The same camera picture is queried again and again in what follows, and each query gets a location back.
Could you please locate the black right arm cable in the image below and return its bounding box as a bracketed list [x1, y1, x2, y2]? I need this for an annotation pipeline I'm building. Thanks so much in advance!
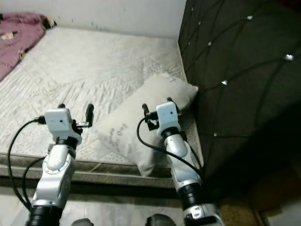
[136, 118, 205, 175]

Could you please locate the grey robot right leg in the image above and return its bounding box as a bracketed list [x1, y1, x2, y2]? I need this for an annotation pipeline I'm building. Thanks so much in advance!
[146, 214, 177, 226]

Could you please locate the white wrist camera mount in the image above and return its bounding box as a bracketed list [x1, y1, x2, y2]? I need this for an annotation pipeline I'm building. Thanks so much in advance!
[44, 108, 78, 144]
[156, 101, 180, 132]

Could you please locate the black tufted headboard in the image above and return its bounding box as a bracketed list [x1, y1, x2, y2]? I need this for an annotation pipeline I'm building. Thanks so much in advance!
[178, 0, 301, 198]

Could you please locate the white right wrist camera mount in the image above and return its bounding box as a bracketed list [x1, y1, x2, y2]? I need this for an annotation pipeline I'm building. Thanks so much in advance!
[156, 101, 180, 132]

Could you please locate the grey patterned quilted mattress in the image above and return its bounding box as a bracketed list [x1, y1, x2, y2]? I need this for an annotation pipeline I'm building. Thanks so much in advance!
[0, 26, 205, 186]

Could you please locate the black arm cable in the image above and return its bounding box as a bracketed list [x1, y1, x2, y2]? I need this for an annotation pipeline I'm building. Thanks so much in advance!
[7, 118, 48, 210]
[136, 118, 205, 175]

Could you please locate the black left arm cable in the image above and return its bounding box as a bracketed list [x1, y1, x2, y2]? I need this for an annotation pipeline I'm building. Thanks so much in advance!
[7, 118, 48, 210]

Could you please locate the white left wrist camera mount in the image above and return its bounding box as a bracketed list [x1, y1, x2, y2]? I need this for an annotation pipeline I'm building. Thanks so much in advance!
[44, 108, 78, 144]

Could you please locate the purple cartoon mouse print blanket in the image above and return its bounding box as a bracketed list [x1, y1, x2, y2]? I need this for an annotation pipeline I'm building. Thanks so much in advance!
[0, 13, 57, 81]

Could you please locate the white pillow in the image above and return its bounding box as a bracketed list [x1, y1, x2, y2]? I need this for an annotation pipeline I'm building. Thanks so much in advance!
[98, 72, 199, 177]

